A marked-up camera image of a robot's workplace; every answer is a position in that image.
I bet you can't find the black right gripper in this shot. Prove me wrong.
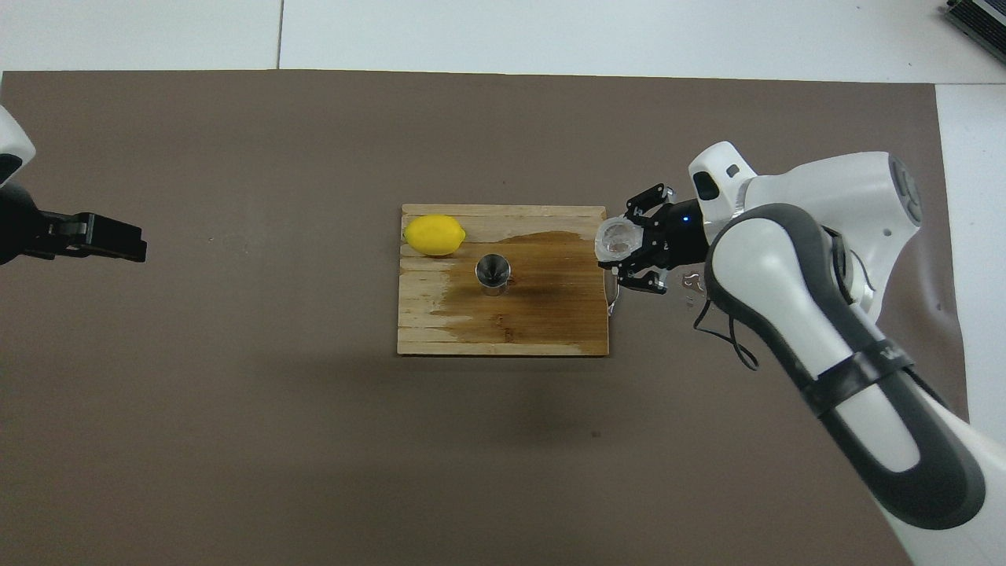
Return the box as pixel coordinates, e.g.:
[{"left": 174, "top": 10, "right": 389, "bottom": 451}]
[{"left": 607, "top": 183, "right": 713, "bottom": 296}]

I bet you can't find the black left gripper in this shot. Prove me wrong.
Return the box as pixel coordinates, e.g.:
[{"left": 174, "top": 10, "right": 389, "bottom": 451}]
[{"left": 0, "top": 182, "right": 148, "bottom": 265}]

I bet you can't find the small clear glass cup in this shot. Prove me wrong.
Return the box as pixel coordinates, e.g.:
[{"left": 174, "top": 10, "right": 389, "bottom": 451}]
[{"left": 593, "top": 219, "right": 639, "bottom": 264}]

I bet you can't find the steel double jigger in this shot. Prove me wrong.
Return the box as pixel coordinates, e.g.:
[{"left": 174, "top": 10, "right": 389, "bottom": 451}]
[{"left": 475, "top": 253, "right": 512, "bottom": 298}]

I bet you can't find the wooden cutting board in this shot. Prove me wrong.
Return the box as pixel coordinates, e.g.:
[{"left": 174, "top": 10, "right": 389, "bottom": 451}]
[{"left": 397, "top": 204, "right": 618, "bottom": 358}]

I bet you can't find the yellow lemon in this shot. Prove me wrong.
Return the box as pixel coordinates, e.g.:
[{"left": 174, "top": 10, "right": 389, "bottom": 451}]
[{"left": 402, "top": 214, "right": 467, "bottom": 258}]

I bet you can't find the brown paper table mat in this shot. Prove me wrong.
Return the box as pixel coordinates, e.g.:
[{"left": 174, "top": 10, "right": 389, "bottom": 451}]
[{"left": 0, "top": 69, "right": 987, "bottom": 566}]

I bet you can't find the grey ribbed device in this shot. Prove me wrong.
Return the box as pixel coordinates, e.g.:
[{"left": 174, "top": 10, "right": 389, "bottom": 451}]
[{"left": 945, "top": 0, "right": 1006, "bottom": 44}]

